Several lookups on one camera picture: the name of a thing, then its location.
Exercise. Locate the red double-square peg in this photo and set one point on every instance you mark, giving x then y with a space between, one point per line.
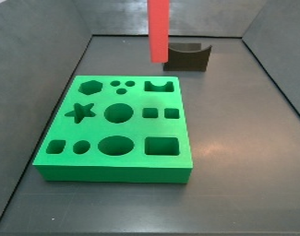
158 28

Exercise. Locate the green shape-sorting block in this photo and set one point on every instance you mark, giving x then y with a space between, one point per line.
118 132

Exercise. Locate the dark grey curved holder block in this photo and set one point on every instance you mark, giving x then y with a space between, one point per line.
186 57

